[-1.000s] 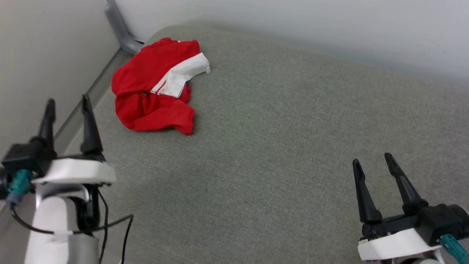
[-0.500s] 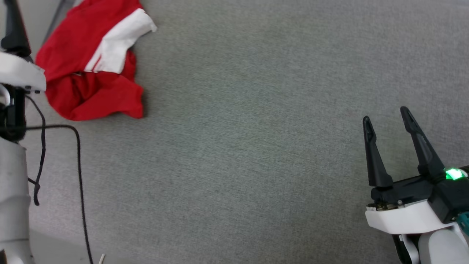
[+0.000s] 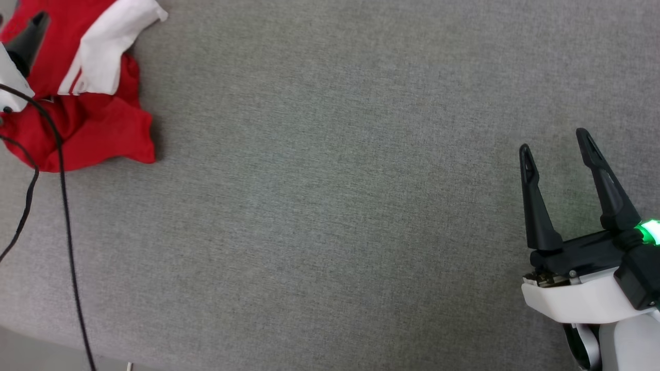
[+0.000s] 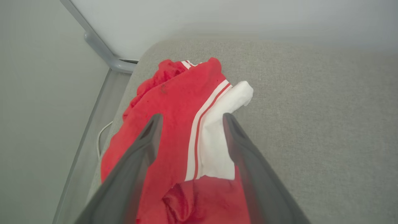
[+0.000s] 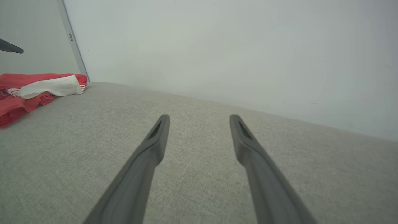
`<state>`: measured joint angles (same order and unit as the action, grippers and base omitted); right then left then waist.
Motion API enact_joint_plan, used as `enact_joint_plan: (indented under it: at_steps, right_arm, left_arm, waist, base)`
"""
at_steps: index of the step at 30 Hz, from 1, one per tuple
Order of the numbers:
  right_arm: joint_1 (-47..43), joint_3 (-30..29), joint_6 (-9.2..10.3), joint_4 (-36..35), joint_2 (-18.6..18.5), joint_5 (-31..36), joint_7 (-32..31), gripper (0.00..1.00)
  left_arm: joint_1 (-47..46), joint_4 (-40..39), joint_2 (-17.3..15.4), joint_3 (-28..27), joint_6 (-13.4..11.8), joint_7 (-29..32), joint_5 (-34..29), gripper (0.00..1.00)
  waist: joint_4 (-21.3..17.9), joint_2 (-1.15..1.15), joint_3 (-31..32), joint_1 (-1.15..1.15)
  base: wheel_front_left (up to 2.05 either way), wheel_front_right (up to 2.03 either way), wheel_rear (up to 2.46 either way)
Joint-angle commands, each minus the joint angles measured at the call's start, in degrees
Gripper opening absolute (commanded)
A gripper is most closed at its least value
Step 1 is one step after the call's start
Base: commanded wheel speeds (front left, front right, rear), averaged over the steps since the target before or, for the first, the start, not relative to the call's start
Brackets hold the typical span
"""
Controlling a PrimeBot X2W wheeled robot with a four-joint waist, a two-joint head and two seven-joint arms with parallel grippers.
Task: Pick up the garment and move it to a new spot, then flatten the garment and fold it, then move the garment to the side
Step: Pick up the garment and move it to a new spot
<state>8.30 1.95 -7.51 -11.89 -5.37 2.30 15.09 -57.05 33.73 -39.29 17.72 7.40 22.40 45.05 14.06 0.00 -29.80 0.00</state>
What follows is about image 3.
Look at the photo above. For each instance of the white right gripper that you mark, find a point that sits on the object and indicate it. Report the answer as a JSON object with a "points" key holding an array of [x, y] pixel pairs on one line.
{"points": [[572, 299]]}

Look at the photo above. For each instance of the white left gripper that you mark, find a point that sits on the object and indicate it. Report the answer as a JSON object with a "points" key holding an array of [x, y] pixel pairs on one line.
{"points": [[11, 82]]}

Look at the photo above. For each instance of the red and white garment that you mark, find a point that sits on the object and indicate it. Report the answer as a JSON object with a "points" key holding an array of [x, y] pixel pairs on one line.
{"points": [[103, 129]]}

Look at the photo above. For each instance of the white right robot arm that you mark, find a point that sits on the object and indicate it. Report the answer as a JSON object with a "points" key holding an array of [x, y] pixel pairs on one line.
{"points": [[634, 345]]}

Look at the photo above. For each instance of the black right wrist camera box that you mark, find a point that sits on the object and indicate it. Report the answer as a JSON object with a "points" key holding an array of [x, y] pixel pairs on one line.
{"points": [[642, 278]]}

